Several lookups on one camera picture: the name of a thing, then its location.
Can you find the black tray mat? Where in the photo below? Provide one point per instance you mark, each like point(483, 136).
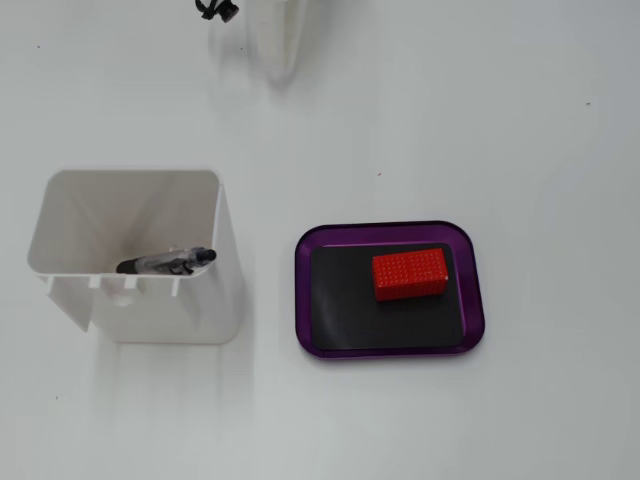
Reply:
point(345, 305)

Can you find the white plastic pen holder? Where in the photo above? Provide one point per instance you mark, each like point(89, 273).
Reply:
point(165, 310)

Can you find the purple metal tray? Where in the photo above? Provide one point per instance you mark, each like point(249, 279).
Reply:
point(474, 300)

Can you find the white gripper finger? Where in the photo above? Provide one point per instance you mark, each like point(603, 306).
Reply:
point(277, 37)

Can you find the black clear ballpoint pen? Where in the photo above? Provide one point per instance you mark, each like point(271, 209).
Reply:
point(165, 261)

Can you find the red studded block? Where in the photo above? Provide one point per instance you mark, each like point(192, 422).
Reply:
point(407, 275)

